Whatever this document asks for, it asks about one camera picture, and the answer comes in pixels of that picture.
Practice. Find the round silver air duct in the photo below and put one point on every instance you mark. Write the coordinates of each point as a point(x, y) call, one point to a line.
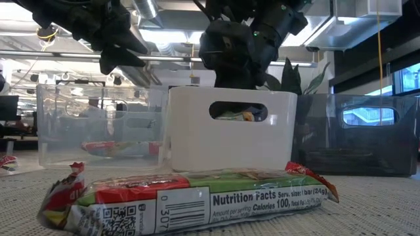
point(147, 10)

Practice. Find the red wrapper granola bar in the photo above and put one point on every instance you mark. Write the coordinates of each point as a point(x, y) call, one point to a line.
point(6, 160)

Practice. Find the snake plant in white pot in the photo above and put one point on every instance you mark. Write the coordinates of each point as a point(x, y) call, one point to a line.
point(292, 80)

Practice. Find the grey woven placemat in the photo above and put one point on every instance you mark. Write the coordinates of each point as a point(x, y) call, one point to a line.
point(377, 209)

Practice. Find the red blue granola bar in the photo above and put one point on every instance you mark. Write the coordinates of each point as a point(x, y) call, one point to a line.
point(108, 147)

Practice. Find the person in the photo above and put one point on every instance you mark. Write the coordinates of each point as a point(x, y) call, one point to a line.
point(95, 113)

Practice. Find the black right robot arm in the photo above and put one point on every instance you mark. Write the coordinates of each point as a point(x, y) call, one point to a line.
point(279, 19)

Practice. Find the white plastic bin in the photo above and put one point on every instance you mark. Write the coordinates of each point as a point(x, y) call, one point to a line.
point(203, 147)

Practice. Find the green red granola bar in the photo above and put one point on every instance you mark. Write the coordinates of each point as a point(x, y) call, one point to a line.
point(229, 203)

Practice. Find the orange green granola bar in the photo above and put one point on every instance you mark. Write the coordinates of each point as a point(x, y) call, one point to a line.
point(236, 116)

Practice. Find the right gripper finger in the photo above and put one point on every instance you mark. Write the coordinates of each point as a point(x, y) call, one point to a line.
point(218, 108)
point(260, 113)

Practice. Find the black computer monitor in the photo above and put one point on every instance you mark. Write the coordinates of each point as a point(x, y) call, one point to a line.
point(8, 108)

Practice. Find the clear plastic bin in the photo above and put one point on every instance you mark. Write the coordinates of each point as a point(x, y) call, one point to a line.
point(65, 144)

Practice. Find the dark grey translucent bin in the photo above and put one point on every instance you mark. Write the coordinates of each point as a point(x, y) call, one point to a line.
point(328, 150)

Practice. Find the rectangular silver air duct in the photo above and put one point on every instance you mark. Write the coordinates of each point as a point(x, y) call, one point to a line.
point(348, 29)

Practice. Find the background office desk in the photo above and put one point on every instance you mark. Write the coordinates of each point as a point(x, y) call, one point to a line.
point(19, 138)

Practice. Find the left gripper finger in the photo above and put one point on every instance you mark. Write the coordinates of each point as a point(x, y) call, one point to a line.
point(118, 60)
point(128, 42)

